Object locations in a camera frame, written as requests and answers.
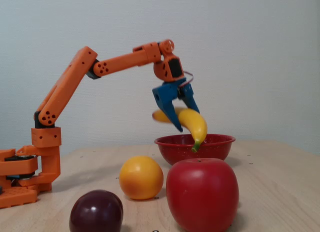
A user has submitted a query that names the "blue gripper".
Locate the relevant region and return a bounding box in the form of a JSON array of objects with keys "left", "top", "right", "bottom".
[{"left": 151, "top": 77, "right": 201, "bottom": 133}]

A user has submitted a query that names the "yellow toy banana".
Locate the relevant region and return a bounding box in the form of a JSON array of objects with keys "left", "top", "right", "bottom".
[{"left": 152, "top": 107, "right": 209, "bottom": 154}]

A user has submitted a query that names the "orange robot base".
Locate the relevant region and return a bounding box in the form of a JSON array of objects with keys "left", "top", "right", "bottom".
[{"left": 0, "top": 144, "right": 54, "bottom": 209}]

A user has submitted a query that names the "red speckled bowl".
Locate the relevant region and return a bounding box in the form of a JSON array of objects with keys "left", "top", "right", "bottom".
[{"left": 153, "top": 133, "right": 237, "bottom": 167}]

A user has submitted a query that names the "yellow-orange toy fruit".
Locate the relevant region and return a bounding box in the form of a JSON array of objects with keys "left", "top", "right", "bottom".
[{"left": 118, "top": 155, "right": 165, "bottom": 201}]

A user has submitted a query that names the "red toy apple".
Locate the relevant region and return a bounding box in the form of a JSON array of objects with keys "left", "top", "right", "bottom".
[{"left": 165, "top": 157, "right": 240, "bottom": 232}]

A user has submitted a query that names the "dark purple toy plum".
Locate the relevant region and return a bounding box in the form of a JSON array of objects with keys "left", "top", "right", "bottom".
[{"left": 68, "top": 189, "right": 125, "bottom": 232}]

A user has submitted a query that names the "thin red-black servo cable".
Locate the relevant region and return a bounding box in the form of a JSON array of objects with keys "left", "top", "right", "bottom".
[{"left": 178, "top": 70, "right": 196, "bottom": 91}]

